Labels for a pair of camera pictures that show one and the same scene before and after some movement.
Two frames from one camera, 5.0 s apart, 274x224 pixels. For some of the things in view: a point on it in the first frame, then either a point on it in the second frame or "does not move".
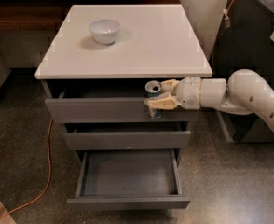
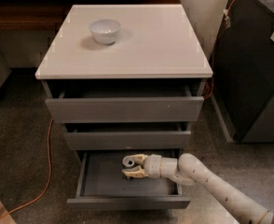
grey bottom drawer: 130,179 does not move
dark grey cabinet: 252,36 does not move
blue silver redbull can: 152,90 to 128,161
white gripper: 188,92 to 153,165
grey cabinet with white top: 94,74 does not move
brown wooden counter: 48,13 does not move
